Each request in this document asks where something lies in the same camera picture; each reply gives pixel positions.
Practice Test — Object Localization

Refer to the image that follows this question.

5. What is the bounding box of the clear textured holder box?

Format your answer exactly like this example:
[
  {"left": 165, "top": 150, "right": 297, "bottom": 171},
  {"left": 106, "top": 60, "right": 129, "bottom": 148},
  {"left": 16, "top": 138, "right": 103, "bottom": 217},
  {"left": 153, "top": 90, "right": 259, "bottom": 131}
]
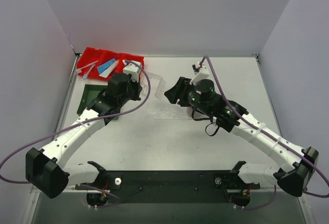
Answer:
[{"left": 141, "top": 72, "right": 167, "bottom": 100}]

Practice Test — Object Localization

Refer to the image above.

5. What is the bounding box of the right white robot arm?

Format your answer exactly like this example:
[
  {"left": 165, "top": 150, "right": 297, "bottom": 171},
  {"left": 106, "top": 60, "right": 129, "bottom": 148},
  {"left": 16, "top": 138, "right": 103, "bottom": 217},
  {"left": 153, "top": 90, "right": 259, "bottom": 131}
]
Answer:
[{"left": 164, "top": 77, "right": 319, "bottom": 197}]

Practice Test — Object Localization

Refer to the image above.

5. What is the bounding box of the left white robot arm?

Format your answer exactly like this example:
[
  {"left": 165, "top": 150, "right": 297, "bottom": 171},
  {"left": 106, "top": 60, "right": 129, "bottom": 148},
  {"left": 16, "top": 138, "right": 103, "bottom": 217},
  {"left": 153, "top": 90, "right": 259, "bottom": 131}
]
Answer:
[{"left": 25, "top": 73, "right": 142, "bottom": 199}]

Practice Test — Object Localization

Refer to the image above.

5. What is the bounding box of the white toothpaste tube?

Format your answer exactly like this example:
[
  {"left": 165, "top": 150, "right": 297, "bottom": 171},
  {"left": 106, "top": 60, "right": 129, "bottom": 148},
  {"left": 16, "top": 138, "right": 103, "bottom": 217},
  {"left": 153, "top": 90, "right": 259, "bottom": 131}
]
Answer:
[{"left": 99, "top": 60, "right": 119, "bottom": 78}]

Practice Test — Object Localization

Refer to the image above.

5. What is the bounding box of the clear textured oval tray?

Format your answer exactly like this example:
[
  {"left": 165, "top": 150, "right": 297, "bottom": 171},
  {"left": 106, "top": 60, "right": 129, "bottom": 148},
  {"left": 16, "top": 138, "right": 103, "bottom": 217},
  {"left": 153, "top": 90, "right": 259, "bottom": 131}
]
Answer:
[{"left": 147, "top": 100, "right": 192, "bottom": 120}]

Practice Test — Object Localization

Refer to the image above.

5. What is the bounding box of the blue toothpaste tube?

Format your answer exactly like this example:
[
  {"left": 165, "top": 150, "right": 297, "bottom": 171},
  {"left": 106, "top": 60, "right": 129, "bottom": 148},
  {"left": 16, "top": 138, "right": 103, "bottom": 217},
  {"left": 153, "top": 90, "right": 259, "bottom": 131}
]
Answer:
[{"left": 97, "top": 59, "right": 116, "bottom": 75}]

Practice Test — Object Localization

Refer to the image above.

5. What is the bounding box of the green metal tray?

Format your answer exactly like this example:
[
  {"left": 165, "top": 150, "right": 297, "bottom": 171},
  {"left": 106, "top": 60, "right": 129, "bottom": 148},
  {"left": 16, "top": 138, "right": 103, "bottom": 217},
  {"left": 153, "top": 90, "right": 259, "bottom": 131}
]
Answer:
[{"left": 76, "top": 84, "right": 124, "bottom": 116}]

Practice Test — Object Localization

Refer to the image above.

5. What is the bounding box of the pink white toothbrush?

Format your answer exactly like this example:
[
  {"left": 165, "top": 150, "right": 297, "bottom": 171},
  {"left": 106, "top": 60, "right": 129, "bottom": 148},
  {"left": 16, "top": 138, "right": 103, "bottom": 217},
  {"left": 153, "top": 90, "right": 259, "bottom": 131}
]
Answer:
[{"left": 76, "top": 61, "right": 98, "bottom": 73}]

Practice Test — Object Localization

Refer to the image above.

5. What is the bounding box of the red divided plastic bin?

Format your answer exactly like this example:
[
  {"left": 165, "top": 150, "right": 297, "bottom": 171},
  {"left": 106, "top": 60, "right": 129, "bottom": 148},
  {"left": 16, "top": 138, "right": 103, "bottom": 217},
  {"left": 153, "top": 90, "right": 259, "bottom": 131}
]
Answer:
[{"left": 76, "top": 47, "right": 144, "bottom": 81}]

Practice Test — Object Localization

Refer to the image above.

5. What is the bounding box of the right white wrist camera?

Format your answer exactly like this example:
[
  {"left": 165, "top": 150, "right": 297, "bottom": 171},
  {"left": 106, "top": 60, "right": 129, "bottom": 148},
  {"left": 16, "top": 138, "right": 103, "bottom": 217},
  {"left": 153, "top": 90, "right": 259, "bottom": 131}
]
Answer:
[{"left": 190, "top": 62, "right": 209, "bottom": 85}]

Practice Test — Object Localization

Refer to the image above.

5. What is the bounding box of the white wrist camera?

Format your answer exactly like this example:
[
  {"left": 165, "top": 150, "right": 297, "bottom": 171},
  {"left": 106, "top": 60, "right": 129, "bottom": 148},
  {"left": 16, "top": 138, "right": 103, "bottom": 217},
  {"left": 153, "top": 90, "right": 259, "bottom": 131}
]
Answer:
[
  {"left": 190, "top": 62, "right": 209, "bottom": 85},
  {"left": 122, "top": 60, "right": 142, "bottom": 82}
]

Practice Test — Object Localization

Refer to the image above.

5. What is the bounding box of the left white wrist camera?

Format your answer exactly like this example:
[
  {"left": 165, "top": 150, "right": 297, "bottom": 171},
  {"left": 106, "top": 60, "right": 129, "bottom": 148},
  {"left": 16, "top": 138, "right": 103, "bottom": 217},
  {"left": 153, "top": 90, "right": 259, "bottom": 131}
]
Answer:
[{"left": 122, "top": 60, "right": 142, "bottom": 82}]

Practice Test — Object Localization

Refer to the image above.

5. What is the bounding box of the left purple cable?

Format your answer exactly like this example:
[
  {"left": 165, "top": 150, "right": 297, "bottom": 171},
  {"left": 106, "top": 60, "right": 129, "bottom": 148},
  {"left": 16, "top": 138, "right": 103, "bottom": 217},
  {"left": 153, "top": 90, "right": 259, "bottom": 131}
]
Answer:
[{"left": 0, "top": 60, "right": 152, "bottom": 208}]

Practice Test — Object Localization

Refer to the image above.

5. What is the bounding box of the purple cable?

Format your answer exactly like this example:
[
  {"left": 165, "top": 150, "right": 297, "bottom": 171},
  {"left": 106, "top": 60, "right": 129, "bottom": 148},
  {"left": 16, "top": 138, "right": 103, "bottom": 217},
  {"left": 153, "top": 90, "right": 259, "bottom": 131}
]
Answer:
[
  {"left": 0, "top": 60, "right": 152, "bottom": 208},
  {"left": 200, "top": 55, "right": 329, "bottom": 211}
]

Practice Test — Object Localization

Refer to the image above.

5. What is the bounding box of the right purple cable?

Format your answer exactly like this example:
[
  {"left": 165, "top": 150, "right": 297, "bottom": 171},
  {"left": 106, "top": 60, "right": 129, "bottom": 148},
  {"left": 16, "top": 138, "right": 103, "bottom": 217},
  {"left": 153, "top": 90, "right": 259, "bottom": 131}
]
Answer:
[{"left": 200, "top": 55, "right": 329, "bottom": 211}]

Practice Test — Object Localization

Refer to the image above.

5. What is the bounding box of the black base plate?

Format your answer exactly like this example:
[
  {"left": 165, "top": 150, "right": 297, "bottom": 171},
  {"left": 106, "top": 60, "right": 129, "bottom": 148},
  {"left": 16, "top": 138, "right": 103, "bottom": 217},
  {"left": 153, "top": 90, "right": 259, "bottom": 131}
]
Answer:
[{"left": 76, "top": 170, "right": 260, "bottom": 204}]

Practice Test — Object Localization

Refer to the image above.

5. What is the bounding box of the aluminium frame rail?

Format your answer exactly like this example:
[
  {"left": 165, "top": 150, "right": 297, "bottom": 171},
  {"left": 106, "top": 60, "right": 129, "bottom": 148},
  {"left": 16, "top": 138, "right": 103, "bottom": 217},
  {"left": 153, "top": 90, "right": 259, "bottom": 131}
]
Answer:
[{"left": 30, "top": 170, "right": 308, "bottom": 194}]

